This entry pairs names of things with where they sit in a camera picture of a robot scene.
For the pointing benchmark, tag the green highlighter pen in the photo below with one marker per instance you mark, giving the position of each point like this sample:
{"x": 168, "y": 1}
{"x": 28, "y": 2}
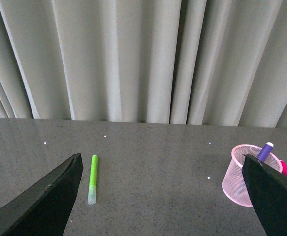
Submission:
{"x": 93, "y": 180}

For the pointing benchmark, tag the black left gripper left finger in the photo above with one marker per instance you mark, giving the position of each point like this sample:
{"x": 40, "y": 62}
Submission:
{"x": 44, "y": 208}

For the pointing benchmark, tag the pink mesh cup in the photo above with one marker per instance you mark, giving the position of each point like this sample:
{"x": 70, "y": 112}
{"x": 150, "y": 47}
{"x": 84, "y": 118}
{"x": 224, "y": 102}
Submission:
{"x": 233, "y": 183}

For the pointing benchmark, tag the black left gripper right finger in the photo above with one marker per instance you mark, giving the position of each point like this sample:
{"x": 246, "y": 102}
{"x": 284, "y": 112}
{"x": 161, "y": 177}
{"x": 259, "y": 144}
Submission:
{"x": 267, "y": 190}

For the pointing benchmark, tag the grey pleated curtain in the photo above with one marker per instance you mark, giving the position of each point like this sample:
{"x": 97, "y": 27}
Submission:
{"x": 200, "y": 62}

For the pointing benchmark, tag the purple highlighter pen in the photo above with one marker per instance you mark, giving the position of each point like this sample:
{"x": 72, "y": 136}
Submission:
{"x": 265, "y": 151}

